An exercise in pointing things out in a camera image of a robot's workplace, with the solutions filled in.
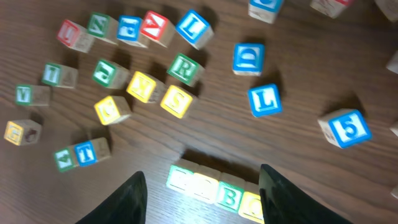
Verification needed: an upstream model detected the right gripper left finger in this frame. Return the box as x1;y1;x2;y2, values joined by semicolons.
76;171;147;224

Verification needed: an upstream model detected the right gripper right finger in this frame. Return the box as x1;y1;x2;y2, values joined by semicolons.
259;164;351;224

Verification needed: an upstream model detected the yellow O block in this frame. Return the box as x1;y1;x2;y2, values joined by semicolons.
189;166;221;204
238;182;264;223

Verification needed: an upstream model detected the green B block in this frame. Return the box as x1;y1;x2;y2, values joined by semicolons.
215;172;245;213

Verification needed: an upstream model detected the green r block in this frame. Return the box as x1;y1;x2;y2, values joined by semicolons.
166;159;199;195
167;53;205;87

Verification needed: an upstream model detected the blue T block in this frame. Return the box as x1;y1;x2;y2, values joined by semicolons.
73;137;111;167

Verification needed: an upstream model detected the green 4 block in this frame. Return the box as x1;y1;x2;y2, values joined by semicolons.
53;145;79;172

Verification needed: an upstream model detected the blue 5 block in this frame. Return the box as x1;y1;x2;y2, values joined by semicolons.
317;108;373;149

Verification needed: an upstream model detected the yellow C block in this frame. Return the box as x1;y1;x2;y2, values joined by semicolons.
94;95;132;126

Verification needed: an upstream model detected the blue L block lower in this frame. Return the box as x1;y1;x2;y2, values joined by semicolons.
247;83;283;118

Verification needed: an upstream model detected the blue l block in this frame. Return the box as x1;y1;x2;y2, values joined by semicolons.
247;83;283;118
175;9;214;50

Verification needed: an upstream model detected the yellow S block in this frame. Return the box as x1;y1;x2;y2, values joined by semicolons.
160;85;197;119

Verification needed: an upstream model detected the yellow K block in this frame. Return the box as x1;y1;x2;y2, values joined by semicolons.
126;71;165;103

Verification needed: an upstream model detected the yellow G block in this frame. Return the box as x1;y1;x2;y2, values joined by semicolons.
4;119;42;146

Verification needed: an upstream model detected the green J block left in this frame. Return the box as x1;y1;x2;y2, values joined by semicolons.
92;59;130;89

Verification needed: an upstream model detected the blue D block lower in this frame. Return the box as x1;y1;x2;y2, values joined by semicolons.
232;43;265;77

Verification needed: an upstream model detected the blue d block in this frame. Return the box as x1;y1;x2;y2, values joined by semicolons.
232;43;265;77
248;0;284;24

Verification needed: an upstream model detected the green 7 block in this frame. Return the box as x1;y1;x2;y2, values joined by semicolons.
42;63;78;88

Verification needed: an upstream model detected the green V block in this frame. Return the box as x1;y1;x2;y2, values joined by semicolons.
15;84;51;106

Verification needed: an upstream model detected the blue X block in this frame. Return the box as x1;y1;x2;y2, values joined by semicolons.
386;51;398;74

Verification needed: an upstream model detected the red U block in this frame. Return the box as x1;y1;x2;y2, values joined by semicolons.
57;19;95;53

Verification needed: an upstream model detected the blue P block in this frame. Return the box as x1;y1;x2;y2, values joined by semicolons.
116;15;150;48

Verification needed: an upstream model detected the red A block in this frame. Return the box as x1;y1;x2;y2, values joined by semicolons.
140;11;175;47

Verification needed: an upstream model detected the green Z block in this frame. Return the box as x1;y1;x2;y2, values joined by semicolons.
86;12;119;45

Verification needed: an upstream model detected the blue L block upper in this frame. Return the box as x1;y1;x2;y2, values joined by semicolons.
175;9;214;50

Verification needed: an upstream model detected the blue D block upper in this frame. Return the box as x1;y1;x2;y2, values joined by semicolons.
248;0;284;24

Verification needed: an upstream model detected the red I block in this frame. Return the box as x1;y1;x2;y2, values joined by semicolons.
310;0;354;19

